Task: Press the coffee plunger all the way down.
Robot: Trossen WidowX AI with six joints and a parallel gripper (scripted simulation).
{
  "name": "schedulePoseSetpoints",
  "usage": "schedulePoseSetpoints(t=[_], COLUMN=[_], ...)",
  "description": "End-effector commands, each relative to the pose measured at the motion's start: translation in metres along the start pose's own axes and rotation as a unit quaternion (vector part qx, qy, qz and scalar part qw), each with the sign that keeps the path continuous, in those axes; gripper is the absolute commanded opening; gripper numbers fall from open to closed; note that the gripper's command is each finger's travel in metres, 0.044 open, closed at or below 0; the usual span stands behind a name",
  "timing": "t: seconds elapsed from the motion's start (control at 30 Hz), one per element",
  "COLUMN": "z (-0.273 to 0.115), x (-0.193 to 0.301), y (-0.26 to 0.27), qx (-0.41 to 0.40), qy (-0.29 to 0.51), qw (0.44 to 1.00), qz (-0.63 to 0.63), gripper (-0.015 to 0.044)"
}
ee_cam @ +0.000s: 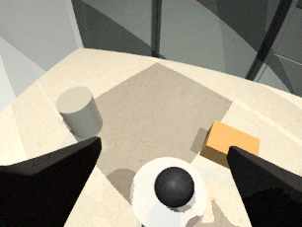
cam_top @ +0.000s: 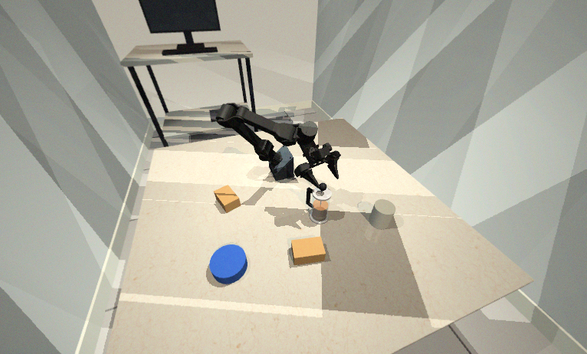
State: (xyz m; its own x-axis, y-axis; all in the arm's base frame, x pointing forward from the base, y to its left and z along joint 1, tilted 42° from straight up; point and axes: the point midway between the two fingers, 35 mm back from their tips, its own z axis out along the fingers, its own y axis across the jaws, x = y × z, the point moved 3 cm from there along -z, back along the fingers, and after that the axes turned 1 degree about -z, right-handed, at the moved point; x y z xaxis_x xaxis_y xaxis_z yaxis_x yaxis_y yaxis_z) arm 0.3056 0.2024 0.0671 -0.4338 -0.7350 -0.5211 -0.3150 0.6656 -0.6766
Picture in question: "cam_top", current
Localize blue short cylinder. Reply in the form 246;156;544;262
209;244;248;284

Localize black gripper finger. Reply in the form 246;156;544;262
301;169;320;188
327;158;339;179

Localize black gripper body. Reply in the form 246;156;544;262
294;143;341;177

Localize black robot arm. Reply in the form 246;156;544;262
216;103;333;167

